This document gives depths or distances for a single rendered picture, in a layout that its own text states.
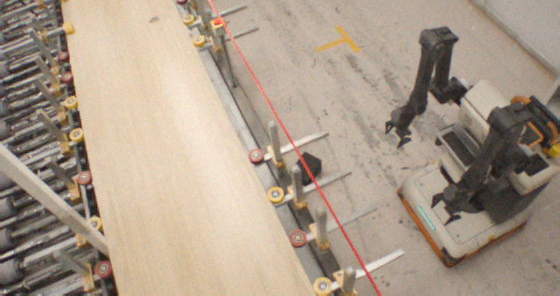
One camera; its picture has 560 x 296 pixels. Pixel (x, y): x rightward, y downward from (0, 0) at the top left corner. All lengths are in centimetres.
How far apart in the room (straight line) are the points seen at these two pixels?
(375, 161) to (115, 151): 183
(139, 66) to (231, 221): 127
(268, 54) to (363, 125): 115
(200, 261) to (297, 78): 215
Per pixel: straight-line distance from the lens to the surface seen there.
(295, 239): 197
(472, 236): 279
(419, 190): 284
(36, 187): 174
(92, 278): 223
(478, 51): 418
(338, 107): 351
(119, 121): 259
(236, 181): 214
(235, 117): 273
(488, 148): 163
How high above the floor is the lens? 274
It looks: 55 degrees down
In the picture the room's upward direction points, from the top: 8 degrees counter-clockwise
